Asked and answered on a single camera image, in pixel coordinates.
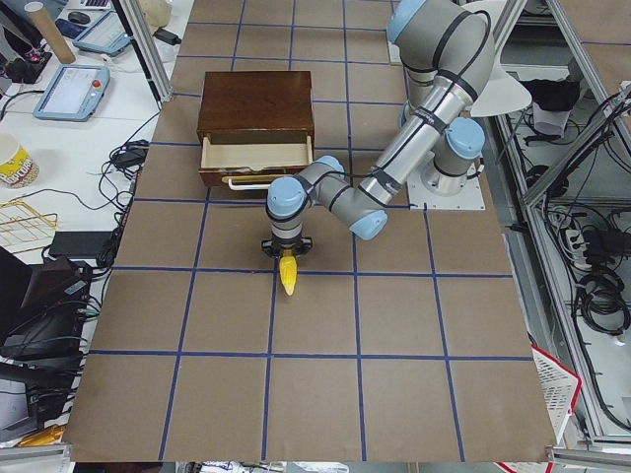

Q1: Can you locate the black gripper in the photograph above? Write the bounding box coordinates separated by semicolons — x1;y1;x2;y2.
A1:
261;236;314;259

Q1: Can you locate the yellow corn cob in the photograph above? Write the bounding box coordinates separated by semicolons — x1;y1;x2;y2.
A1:
279;250;298;296

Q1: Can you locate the light wooden drawer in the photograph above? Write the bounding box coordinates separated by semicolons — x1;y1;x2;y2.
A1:
199;134;314;190

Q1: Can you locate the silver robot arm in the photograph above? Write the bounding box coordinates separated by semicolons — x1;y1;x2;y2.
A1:
261;1;495;259

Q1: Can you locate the dark wooden drawer cabinet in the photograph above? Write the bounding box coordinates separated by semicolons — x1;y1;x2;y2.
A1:
197;71;315;143

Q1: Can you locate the black power adapter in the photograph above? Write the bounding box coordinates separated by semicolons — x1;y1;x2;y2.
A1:
154;29;181;45

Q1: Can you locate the blue teach pendant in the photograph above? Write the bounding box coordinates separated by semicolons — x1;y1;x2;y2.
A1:
72;10;130;56
33;65;110;122

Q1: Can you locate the beige cap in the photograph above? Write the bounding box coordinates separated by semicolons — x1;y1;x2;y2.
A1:
140;0;173;28

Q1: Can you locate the yellow popcorn bucket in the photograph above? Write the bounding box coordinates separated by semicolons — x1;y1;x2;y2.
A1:
0;132;39;188

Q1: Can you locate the white plastic chair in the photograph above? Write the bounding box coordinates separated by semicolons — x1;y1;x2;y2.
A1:
469;57;531;117

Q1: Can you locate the white red basket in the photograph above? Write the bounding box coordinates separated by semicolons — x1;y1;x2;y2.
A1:
531;345;583;445

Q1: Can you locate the cardboard tube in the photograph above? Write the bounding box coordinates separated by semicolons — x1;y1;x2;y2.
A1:
24;1;76;64

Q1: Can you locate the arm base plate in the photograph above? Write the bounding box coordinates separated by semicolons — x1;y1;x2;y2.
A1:
387;42;402;65
406;162;486;211

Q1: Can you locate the gold wire rack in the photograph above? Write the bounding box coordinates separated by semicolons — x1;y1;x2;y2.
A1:
1;200;58;253

